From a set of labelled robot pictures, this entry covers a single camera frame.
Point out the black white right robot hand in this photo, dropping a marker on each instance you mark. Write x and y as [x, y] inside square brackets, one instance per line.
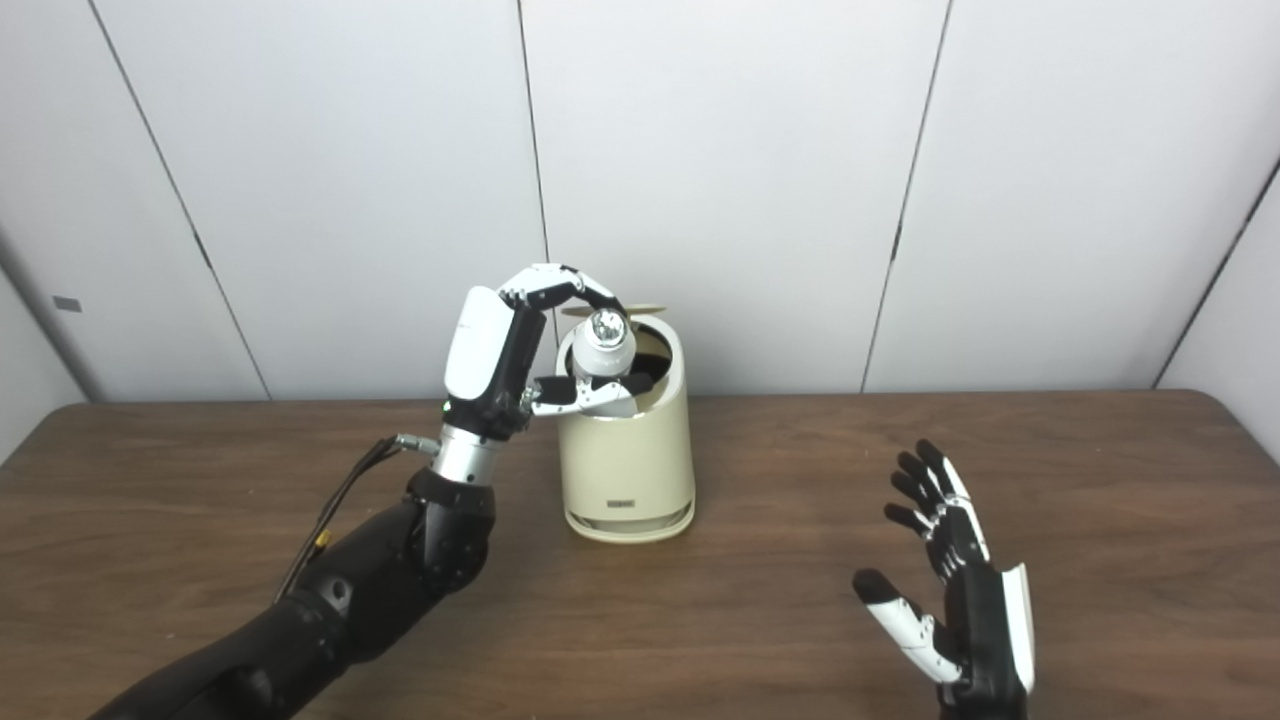
[985, 630]

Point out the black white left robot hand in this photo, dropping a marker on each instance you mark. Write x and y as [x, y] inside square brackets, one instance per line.
[485, 350]

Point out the small white plastic bottle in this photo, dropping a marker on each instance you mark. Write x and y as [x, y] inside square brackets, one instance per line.
[602, 350]

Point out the cream round bin lid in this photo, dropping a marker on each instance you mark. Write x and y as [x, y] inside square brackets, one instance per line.
[645, 309]

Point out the cream-colored round bin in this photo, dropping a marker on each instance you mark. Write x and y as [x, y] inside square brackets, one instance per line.
[625, 460]

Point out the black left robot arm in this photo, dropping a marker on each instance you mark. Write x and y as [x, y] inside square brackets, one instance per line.
[370, 590]

